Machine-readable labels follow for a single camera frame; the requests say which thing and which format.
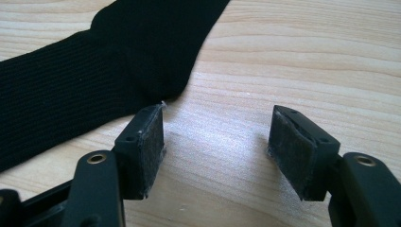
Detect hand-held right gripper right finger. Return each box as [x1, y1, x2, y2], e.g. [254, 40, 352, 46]
[267, 104, 342, 202]

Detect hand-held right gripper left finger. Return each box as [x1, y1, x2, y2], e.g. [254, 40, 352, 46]
[113, 103, 167, 201]

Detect black sock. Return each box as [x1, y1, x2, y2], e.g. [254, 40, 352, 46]
[0, 0, 232, 173]

